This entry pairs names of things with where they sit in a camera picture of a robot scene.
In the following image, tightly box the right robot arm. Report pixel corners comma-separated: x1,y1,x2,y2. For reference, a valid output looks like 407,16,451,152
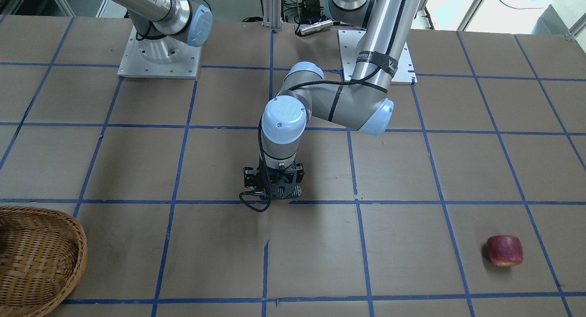
110,0,213,67

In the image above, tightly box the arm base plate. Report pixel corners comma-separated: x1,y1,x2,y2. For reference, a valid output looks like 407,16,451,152
118,28,201,80
338,30,418,85

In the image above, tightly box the aluminium frame post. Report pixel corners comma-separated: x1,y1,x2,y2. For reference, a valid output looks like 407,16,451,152
261,0,282,32

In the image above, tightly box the wicker basket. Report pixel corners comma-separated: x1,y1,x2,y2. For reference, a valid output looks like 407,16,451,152
0,206,88,317

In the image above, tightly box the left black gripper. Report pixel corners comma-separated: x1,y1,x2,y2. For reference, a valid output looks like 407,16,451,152
243,161,305,199

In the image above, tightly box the bright red apple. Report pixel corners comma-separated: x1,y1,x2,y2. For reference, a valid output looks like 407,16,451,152
486,235,523,267

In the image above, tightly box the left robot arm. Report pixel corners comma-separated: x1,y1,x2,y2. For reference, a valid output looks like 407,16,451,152
240,0,423,202

